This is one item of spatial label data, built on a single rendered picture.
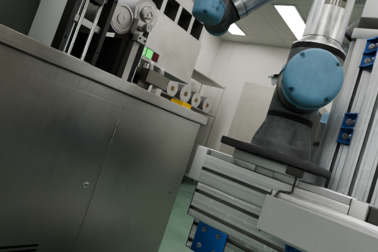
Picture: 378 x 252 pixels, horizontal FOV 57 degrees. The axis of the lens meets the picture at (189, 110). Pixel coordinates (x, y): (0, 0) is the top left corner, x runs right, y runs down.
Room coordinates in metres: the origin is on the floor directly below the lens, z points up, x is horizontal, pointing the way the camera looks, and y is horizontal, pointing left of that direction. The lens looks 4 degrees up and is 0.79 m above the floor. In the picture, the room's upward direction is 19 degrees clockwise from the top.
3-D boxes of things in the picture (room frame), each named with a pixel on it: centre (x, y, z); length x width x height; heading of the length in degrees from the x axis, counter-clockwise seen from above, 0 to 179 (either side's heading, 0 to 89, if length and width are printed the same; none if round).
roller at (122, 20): (1.54, 0.50, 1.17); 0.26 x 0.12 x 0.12; 54
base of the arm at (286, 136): (0.88, -0.25, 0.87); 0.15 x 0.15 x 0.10
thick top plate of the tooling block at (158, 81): (1.80, 0.35, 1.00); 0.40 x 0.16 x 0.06; 54
